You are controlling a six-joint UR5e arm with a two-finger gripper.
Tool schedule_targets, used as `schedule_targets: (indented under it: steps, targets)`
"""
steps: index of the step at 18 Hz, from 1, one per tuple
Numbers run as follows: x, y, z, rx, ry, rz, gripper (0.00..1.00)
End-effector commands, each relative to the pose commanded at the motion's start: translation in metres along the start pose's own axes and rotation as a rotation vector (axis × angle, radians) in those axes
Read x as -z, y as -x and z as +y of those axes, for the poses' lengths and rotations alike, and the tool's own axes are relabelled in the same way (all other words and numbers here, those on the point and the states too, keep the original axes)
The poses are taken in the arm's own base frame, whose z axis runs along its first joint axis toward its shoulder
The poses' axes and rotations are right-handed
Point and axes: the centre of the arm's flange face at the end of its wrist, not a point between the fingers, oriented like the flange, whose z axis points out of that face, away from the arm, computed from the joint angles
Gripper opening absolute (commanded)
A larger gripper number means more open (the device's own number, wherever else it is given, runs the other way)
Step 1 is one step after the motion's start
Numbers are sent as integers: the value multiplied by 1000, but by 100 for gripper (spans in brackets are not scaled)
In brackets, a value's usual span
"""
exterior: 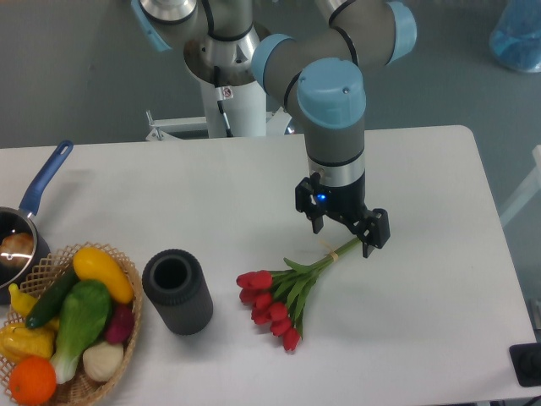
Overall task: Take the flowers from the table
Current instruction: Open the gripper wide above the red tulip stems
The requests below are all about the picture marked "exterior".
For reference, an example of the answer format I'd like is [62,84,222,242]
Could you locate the red tulip bouquet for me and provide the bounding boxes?
[236,238,361,353]

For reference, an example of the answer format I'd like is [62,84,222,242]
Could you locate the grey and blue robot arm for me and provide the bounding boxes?
[131,1,417,255]

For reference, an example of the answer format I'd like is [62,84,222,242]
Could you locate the white garlic bulb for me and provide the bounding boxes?
[83,342,123,382]

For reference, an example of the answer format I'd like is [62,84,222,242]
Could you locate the white frame at right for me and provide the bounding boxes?
[500,145,540,228]

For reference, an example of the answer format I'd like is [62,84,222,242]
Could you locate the orange fruit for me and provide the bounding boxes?
[8,356,57,405]

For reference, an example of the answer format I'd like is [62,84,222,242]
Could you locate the yellow banana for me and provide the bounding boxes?
[8,283,38,318]

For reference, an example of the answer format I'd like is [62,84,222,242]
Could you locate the blue handled saucepan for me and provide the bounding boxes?
[1,140,74,305]

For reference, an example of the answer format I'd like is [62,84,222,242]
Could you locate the dark green cucumber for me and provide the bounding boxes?
[25,266,79,329]

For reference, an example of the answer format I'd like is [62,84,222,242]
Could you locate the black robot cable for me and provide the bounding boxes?
[212,65,235,139]

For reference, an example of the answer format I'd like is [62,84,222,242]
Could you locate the purple red onion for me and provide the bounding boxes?
[104,304,134,344]

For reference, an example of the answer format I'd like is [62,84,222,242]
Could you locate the browned food in pan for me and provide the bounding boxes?
[1,233,34,268]

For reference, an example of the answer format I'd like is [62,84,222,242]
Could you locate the blue plastic bag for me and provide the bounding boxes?
[489,0,540,74]

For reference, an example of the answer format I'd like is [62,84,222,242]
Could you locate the black device at edge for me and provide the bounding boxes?
[509,343,540,387]

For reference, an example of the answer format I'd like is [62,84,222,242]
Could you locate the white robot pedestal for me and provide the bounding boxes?
[145,25,297,142]

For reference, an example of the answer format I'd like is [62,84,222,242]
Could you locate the yellow squash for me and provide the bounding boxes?
[73,247,134,305]

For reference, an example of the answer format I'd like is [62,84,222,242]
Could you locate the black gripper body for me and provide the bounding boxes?
[295,173,384,237]

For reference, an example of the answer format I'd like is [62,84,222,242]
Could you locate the green bok choy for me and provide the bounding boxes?
[50,280,112,385]

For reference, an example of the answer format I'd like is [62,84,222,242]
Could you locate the dark grey ribbed vase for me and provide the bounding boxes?
[142,249,214,336]

